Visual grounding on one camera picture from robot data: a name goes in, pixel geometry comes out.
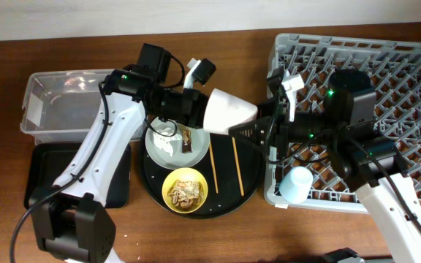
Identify pink cup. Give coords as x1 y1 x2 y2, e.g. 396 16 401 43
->
203 88 258 135

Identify light blue cup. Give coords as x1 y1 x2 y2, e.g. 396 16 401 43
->
279 167 313 204

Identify yellow bowl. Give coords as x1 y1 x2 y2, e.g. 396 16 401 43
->
162 167 208 214

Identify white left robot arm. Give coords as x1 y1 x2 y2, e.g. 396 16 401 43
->
9 44 216 262

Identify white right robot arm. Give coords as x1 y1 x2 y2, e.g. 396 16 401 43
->
228 68 421 262

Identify grey dishwasher rack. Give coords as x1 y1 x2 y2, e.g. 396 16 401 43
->
268 33 421 204

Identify gold snack wrapper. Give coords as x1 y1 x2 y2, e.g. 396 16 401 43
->
179 124 192 153

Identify grey plate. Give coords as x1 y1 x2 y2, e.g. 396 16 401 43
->
145 118 210 169

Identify right wooden chopstick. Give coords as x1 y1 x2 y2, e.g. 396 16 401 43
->
232 137 245 197

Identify crumpled white tissue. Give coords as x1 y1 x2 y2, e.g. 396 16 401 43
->
153 127 182 157

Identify round black tray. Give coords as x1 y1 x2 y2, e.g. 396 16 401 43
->
137 130 266 219

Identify food scraps in bowl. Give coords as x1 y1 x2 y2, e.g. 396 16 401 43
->
167 180 204 211

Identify clear plastic bin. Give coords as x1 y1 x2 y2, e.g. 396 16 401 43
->
20 68 148 145

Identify black rectangular tray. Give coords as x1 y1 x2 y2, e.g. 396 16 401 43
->
23 142 132 209

